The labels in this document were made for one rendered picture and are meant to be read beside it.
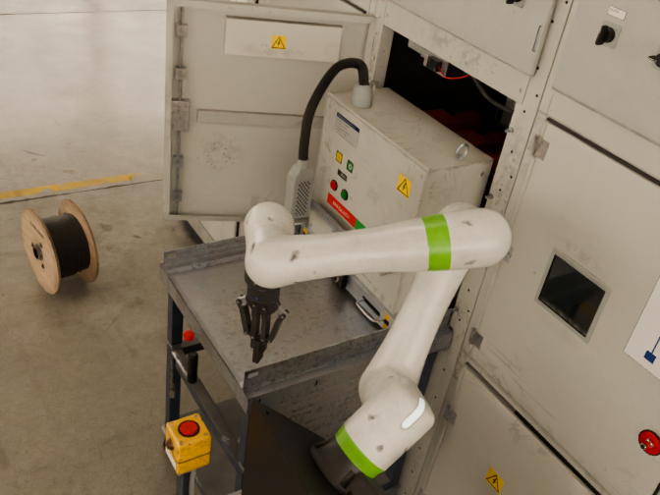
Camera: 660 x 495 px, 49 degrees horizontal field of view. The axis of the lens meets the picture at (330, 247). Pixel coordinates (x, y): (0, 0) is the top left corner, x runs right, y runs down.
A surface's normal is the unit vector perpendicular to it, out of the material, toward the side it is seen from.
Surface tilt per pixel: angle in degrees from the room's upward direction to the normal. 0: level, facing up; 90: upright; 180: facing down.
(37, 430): 0
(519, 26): 90
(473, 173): 90
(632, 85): 90
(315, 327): 0
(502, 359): 90
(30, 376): 0
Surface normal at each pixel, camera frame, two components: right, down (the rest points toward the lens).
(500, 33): -0.84, 0.19
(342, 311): 0.15, -0.82
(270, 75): 0.18, 0.57
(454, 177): 0.51, 0.54
